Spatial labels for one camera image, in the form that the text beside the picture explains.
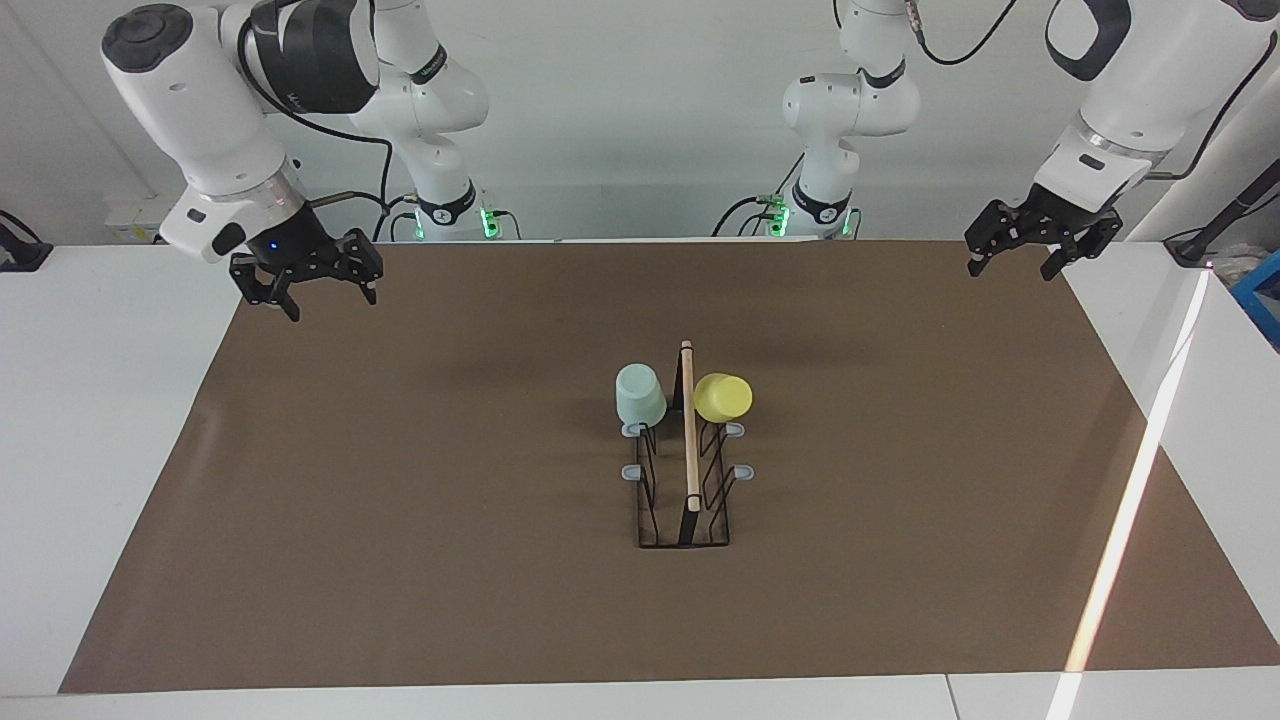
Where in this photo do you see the black left arm base cable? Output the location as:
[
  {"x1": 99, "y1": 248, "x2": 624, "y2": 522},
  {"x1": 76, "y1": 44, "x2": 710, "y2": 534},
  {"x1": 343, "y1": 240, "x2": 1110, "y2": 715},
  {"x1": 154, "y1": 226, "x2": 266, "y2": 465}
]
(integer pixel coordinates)
[{"x1": 711, "y1": 150, "x2": 807, "y2": 239}]

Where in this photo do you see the white crumpled bag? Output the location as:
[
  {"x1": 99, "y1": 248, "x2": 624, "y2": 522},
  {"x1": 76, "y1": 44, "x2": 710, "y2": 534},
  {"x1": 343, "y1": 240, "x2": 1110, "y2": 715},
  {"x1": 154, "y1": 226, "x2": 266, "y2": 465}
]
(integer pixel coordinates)
[{"x1": 1208, "y1": 242, "x2": 1268, "y2": 288}]

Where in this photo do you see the black wire cup rack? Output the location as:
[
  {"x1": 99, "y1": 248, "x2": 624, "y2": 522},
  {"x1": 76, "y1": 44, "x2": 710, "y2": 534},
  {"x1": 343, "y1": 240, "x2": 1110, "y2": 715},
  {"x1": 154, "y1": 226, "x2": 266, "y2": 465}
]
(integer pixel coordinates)
[{"x1": 621, "y1": 340, "x2": 756, "y2": 550}]

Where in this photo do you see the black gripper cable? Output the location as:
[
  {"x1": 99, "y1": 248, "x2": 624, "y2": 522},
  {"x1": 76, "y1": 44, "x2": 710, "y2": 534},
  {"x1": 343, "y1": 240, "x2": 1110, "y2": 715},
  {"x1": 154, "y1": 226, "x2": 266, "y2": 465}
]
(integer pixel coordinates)
[
  {"x1": 903, "y1": 0, "x2": 1277, "y2": 182},
  {"x1": 234, "y1": 40, "x2": 403, "y2": 217}
]

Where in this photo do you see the black clamp stand with pole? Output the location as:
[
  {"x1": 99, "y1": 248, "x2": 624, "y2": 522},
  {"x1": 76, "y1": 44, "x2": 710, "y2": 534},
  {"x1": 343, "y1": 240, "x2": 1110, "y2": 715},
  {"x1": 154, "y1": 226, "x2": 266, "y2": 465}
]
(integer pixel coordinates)
[{"x1": 1165, "y1": 158, "x2": 1280, "y2": 269}]

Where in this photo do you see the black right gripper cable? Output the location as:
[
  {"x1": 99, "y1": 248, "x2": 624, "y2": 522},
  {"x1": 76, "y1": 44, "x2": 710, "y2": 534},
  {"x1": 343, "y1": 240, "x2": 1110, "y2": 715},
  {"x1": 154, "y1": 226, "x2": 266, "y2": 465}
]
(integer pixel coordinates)
[{"x1": 234, "y1": 40, "x2": 403, "y2": 217}]

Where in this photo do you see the pale green plastic cup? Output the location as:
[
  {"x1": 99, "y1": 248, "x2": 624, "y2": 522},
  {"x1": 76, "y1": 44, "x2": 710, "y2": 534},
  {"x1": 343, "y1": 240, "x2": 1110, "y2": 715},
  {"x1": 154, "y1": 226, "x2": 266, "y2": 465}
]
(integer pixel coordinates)
[{"x1": 614, "y1": 362, "x2": 669, "y2": 427}]

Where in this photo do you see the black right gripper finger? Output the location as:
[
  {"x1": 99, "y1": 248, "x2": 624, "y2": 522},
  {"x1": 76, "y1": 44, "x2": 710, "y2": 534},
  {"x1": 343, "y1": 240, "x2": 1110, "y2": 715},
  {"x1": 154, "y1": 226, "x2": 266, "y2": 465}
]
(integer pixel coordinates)
[
  {"x1": 334, "y1": 229, "x2": 386, "y2": 307},
  {"x1": 228, "y1": 254, "x2": 303, "y2": 324}
]

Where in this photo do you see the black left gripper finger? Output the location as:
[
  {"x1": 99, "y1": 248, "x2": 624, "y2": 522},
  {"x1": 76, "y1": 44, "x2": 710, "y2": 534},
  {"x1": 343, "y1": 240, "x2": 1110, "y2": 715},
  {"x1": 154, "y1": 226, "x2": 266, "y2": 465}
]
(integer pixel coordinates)
[
  {"x1": 963, "y1": 199, "x2": 1010, "y2": 280},
  {"x1": 1039, "y1": 219, "x2": 1124, "y2": 284}
]

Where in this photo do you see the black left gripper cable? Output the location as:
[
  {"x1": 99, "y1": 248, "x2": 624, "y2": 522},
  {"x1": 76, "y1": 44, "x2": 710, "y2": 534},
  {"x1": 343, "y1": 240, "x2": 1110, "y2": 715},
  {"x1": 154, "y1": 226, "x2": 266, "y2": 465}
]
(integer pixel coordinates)
[{"x1": 903, "y1": 0, "x2": 1277, "y2": 182}]

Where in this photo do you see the blue box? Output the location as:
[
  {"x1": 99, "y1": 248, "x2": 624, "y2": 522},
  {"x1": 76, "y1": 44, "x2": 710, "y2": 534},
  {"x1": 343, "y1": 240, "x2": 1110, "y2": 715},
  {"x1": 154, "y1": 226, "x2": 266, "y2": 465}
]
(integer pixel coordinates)
[{"x1": 1229, "y1": 249, "x2": 1280, "y2": 348}]

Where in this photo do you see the brown paper table mat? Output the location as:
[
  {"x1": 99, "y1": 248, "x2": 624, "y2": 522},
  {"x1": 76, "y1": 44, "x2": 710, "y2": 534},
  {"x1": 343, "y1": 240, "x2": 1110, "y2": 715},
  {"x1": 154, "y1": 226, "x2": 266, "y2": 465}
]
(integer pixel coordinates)
[{"x1": 58, "y1": 238, "x2": 1280, "y2": 695}]

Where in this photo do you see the yellow plastic cup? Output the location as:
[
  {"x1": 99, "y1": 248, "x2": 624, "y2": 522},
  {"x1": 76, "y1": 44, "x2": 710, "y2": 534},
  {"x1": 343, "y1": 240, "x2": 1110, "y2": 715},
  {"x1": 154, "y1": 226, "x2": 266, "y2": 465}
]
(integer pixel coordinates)
[{"x1": 693, "y1": 373, "x2": 755, "y2": 425}]

